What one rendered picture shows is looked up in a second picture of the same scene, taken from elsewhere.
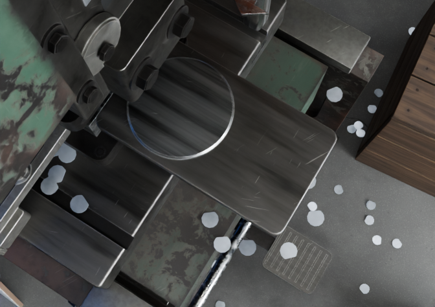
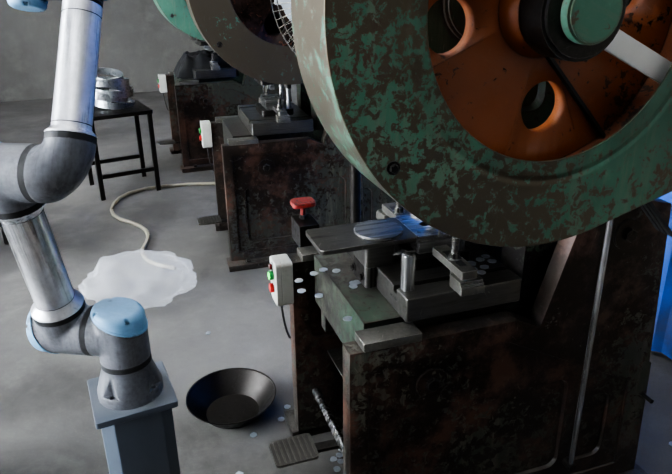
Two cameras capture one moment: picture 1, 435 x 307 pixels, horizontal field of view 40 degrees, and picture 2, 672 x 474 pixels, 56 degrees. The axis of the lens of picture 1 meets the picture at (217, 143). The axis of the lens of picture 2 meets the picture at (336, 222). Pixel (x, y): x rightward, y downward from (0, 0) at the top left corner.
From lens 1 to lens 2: 1.57 m
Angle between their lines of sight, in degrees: 78
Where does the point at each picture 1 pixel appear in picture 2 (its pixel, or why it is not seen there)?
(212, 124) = (362, 231)
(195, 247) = (330, 264)
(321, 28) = (388, 332)
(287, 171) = (323, 238)
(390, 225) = not seen: outside the picture
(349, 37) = (371, 338)
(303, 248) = (296, 455)
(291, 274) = (288, 441)
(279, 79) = (375, 309)
